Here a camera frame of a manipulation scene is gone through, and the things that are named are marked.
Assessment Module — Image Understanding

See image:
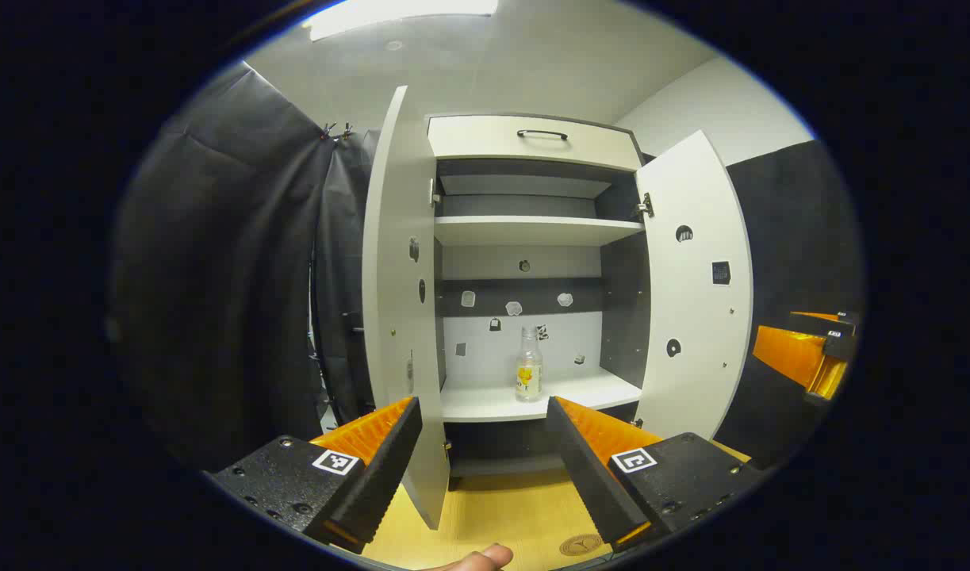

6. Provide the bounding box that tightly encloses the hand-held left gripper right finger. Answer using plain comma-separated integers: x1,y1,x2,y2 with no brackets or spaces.
545,395,763,554

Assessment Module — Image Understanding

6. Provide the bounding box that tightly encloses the black backdrop cloth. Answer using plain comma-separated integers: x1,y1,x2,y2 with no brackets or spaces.
108,62,382,469
711,139,865,469

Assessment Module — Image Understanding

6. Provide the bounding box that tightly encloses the clear plastic bottle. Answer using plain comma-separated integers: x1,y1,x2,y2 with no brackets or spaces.
516,327,543,402

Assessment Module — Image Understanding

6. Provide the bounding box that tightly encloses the white and grey cabinet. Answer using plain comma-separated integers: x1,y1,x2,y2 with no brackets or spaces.
427,113,652,481

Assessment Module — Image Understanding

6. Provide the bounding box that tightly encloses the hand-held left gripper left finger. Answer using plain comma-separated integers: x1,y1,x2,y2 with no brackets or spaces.
203,395,424,554

